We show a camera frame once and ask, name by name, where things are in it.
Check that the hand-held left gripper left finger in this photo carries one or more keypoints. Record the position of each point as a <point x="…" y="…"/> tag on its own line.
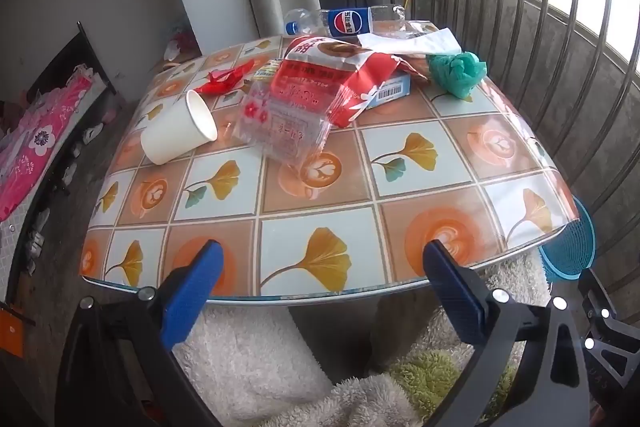
<point x="195" y="292"/>

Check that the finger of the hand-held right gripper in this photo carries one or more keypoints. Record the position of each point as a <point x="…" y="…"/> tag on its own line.
<point x="607" y="332"/>

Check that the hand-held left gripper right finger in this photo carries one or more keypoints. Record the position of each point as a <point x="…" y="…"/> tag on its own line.
<point x="450" y="302"/>

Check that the blue plastic mesh basket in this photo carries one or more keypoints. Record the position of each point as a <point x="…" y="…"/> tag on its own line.
<point x="570" y="247"/>

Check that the white paper cup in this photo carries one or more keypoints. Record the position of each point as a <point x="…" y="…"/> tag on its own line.
<point x="170" y="132"/>

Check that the clear red-flowered plastic bag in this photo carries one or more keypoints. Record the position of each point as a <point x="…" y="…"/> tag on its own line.
<point x="280" y="127"/>

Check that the red plastic wrapper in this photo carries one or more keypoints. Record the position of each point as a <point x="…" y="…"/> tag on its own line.
<point x="220" y="79"/>

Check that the light blue carton box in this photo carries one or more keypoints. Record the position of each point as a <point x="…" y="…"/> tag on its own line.
<point x="395" y="89"/>

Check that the green plastic bag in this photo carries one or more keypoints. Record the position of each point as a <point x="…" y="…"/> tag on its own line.
<point x="457" y="72"/>

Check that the red and white snack bag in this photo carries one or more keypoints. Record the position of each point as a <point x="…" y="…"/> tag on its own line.
<point x="310" y="82"/>

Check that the white disposable glove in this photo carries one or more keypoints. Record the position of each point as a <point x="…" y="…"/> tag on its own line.
<point x="425" y="43"/>

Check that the blue label plastic bottle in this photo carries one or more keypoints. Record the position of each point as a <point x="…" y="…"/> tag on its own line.
<point x="345" y="22"/>

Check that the fluffy white green blanket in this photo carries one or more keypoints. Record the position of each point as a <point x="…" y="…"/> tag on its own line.
<point x="240" y="357"/>

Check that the white slipper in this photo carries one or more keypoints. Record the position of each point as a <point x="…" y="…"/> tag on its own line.
<point x="92" y="133"/>

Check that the orange box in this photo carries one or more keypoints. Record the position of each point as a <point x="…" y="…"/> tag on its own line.
<point x="10" y="332"/>

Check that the pink flowered blanket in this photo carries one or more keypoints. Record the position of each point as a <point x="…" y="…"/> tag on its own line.
<point x="30" y="147"/>

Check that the pink and white cloth pile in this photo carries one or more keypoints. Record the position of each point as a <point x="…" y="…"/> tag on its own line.
<point x="180" y="44"/>

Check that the black bed frame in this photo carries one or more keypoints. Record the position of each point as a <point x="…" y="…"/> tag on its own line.
<point x="65" y="57"/>

